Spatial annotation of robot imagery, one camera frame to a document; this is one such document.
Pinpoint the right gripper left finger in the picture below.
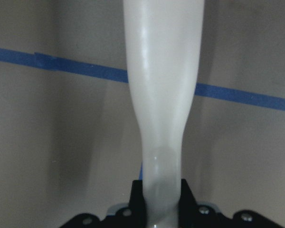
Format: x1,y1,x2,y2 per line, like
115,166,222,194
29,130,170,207
128,180,147,228

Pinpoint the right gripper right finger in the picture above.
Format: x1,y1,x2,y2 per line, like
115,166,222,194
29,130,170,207
178,179,198,228

